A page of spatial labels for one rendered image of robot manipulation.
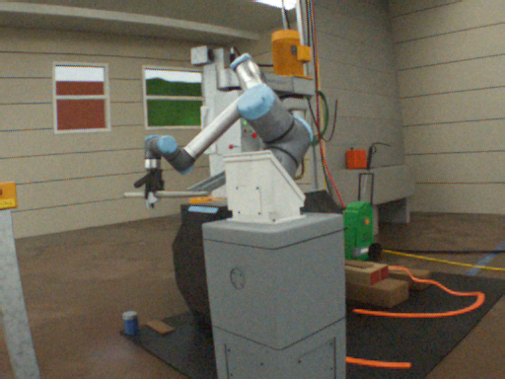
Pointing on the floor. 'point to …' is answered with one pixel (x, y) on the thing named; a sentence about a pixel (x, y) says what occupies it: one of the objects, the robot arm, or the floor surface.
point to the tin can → (130, 322)
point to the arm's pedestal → (277, 297)
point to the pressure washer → (360, 229)
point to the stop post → (12, 301)
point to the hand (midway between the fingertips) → (149, 206)
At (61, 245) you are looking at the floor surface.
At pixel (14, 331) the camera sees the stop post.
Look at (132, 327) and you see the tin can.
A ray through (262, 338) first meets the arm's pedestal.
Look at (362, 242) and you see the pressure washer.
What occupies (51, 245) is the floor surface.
